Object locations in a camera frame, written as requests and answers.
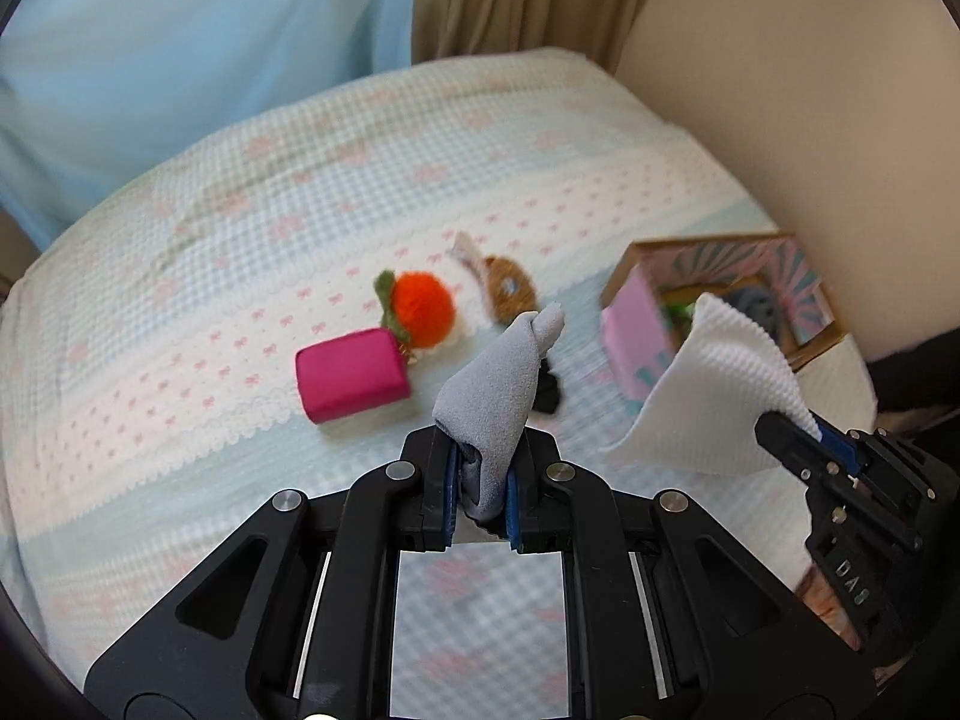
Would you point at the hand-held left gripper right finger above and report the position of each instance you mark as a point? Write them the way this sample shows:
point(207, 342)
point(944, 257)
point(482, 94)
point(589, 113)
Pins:
point(514, 506)

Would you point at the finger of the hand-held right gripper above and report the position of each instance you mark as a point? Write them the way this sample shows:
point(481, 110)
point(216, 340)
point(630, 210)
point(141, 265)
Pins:
point(795, 450)
point(904, 484)

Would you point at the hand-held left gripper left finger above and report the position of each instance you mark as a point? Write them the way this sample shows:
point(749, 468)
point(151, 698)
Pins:
point(448, 499)

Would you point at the white waffle cloth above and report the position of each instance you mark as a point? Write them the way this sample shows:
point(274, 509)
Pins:
point(720, 397)

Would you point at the grey suede cloth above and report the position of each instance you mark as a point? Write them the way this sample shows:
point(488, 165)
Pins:
point(491, 405)

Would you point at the pink cardboard box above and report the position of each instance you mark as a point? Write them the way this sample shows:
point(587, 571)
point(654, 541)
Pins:
point(637, 322)

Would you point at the blue-grey soft item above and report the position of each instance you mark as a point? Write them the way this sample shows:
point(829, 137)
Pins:
point(754, 307)

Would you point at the green soft item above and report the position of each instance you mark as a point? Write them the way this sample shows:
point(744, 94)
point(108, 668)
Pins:
point(679, 311)

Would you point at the dark cloth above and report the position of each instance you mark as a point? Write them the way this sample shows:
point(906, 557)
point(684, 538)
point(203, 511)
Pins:
point(915, 371)

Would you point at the small black object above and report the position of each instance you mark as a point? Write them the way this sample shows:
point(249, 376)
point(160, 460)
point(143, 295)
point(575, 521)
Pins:
point(547, 390)

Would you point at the magenta fabric pouch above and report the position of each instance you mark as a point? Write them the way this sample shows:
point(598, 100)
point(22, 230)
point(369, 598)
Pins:
point(351, 377)

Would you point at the orange pom-pom plush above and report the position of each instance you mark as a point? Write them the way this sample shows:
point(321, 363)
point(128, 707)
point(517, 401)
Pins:
point(424, 307)

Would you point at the checked bow-print blanket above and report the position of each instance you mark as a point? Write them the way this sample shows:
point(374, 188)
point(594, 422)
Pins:
point(300, 202)

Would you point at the light blue curtain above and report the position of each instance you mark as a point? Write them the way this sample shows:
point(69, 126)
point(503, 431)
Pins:
point(187, 52)

